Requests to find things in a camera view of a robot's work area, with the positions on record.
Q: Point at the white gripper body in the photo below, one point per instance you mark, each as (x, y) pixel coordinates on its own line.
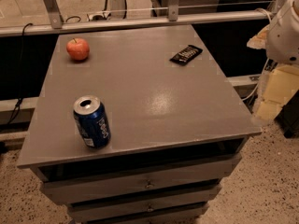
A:
(284, 37)

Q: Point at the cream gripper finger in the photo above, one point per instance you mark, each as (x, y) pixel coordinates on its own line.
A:
(266, 110)
(258, 41)

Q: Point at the black rxbar chocolate bar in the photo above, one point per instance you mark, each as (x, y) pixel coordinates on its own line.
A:
(186, 55)

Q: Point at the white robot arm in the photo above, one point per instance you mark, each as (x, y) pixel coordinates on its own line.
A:
(280, 39)

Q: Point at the red apple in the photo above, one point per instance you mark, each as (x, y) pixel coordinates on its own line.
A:
(78, 49)

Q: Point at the grey drawer cabinet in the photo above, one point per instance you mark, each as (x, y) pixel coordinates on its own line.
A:
(176, 131)

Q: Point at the white power strip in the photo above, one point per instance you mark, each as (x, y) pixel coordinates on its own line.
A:
(99, 16)

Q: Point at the blue pepsi can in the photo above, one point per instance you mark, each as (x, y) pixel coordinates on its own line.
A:
(91, 119)

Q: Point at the metal railing frame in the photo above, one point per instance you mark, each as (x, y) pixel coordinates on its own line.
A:
(41, 17)

